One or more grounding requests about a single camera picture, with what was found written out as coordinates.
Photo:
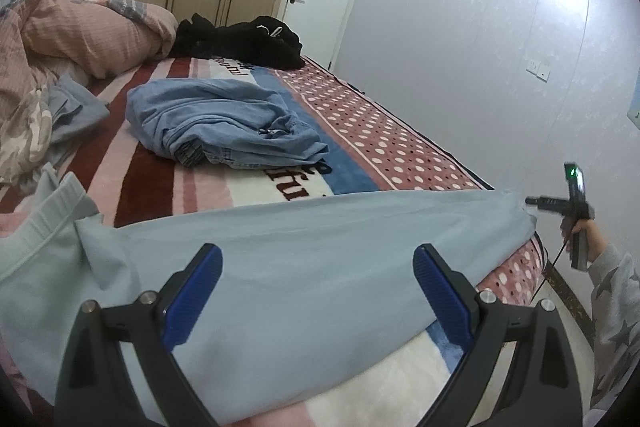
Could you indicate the wall poster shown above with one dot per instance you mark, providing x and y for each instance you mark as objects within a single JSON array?
[{"x": 636, "y": 102}]

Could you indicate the striped polka dot blanket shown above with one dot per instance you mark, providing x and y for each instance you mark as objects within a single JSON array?
[{"x": 390, "y": 137}]

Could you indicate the white wall switch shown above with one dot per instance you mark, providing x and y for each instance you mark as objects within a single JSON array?
[{"x": 539, "y": 70}]

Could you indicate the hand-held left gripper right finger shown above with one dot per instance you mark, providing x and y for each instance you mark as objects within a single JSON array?
[{"x": 445, "y": 302}]

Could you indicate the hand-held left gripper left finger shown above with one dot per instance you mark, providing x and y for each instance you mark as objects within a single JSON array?
[{"x": 192, "y": 297}]

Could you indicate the pink grey striped duvet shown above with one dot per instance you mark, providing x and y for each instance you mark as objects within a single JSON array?
[{"x": 90, "y": 32}]

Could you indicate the pink checked cloth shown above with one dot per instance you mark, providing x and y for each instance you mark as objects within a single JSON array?
[{"x": 15, "y": 372}]

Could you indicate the person's right hand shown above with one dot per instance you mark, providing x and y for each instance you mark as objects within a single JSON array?
[{"x": 595, "y": 239}]

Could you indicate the grey floral cloth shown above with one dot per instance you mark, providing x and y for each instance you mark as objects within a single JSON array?
[{"x": 25, "y": 137}]

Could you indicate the light blue pants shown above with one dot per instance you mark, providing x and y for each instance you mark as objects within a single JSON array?
[{"x": 300, "y": 267}]

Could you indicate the pile of black clothes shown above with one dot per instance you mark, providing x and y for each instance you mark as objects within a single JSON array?
[{"x": 235, "y": 42}]

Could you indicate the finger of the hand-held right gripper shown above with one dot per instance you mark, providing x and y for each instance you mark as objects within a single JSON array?
[{"x": 547, "y": 202}]

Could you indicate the blue denim garment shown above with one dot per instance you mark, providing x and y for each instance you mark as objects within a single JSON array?
[{"x": 215, "y": 112}]

